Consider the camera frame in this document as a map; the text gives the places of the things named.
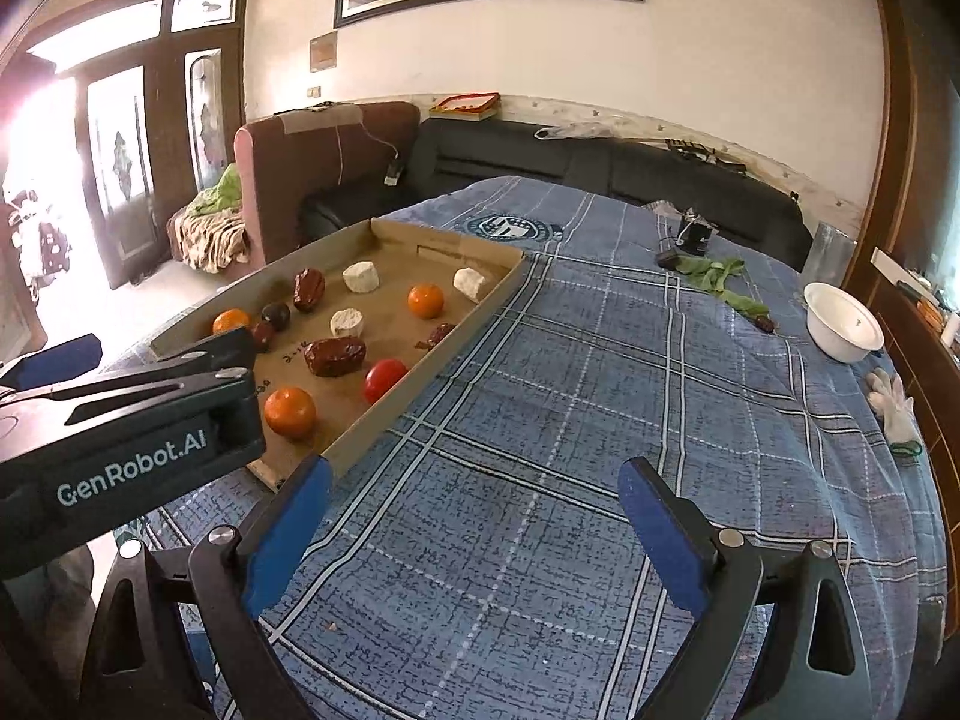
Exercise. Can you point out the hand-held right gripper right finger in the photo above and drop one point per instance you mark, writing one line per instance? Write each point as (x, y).
(664, 540)

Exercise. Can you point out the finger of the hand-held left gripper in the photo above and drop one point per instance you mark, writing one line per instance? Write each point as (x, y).
(60, 360)
(187, 367)

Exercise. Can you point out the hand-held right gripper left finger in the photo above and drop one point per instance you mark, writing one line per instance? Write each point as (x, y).
(289, 532)

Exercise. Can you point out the large red date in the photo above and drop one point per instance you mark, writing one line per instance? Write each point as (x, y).
(334, 356)

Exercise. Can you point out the white cylindrical chunk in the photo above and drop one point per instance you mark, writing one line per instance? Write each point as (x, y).
(362, 276)
(469, 283)
(346, 321)

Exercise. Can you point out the red tomato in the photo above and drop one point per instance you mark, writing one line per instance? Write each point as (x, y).
(385, 380)

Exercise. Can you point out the cardboard tray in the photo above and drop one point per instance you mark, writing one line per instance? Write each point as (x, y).
(390, 337)

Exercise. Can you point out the orange tangerine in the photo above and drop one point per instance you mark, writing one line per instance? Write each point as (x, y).
(230, 321)
(426, 300)
(289, 412)

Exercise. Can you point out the dark red round fruit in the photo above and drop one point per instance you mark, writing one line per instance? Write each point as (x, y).
(263, 336)

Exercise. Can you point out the dark purple plum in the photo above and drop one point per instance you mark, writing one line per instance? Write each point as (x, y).
(276, 315)

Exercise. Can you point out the patterned throw blanket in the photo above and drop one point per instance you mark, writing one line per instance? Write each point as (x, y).
(214, 236)

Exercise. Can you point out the green cloth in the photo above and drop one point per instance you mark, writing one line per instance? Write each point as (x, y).
(221, 191)

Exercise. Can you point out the wooden glass door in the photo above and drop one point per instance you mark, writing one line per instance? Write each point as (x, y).
(127, 142)

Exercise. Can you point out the brown armchair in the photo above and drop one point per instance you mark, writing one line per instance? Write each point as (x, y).
(315, 157)

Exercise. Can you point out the white work glove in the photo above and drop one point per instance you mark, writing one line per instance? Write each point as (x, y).
(894, 409)

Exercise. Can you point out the green bean pile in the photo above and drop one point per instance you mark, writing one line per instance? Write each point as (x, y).
(720, 277)

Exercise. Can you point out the white bowl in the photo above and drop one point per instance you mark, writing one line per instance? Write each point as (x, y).
(844, 319)

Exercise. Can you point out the black charger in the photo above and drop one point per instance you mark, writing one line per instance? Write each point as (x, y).
(694, 235)

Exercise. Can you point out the clear plastic container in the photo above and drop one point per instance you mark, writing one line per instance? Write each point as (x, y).
(829, 255)

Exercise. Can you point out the red flat box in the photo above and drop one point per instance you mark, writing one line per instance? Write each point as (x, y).
(463, 105)

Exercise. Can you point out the black sofa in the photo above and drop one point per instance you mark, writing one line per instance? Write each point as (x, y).
(525, 157)

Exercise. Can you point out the clear plastic bag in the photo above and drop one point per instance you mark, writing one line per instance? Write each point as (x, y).
(574, 131)

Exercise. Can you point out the wooden cabinet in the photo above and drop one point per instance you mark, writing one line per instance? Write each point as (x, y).
(922, 165)

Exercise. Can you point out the small wall frame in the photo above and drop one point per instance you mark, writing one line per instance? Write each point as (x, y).
(323, 51)

